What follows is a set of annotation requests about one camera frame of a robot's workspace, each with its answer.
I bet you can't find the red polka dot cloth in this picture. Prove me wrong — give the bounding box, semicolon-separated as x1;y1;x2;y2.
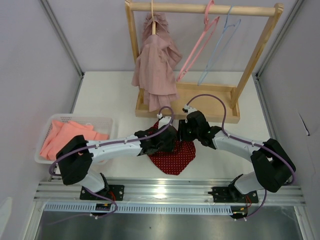
146;121;197;176

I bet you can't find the dusty pink pleated skirt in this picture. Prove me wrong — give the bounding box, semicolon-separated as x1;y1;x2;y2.
131;12;182;112

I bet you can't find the beige wooden hanger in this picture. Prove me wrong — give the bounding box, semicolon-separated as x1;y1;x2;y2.
150;0;157;35

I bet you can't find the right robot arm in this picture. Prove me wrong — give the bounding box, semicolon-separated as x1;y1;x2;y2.
178;110;296;202

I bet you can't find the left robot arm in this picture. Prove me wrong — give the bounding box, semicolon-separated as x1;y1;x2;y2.
56;125;177;200

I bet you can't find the blue hanger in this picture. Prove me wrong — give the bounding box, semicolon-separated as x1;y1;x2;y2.
197;4;242;86

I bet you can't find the pink hanger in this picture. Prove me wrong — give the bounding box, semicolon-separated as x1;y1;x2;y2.
176;0;220;82

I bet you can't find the wooden clothes rack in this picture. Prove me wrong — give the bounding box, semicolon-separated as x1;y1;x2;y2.
124;0;284;124

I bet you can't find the white plastic basket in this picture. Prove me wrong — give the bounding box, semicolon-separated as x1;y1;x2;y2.
34;113;115;165

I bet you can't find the salmon orange cloth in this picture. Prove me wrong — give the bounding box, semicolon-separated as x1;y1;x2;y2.
39;120;109;161

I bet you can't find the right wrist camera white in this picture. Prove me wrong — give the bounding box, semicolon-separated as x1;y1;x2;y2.
182;105;197;115

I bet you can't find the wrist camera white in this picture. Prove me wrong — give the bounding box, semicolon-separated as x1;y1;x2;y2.
182;105;197;115
157;113;172;129

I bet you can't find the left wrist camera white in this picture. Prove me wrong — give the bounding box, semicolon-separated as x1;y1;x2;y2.
157;113;172;129

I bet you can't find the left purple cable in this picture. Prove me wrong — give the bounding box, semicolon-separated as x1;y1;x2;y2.
48;106;175;221

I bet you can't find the purple cable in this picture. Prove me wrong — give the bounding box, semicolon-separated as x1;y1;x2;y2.
184;93;297;186
48;106;175;221

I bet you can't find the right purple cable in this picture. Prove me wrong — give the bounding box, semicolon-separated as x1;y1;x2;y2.
184;93;297;186

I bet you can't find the aluminium mounting rail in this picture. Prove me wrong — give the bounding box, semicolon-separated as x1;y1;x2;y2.
33;177;306;206

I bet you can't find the white slotted cable duct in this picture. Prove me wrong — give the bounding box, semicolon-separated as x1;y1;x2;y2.
44;202;233;216

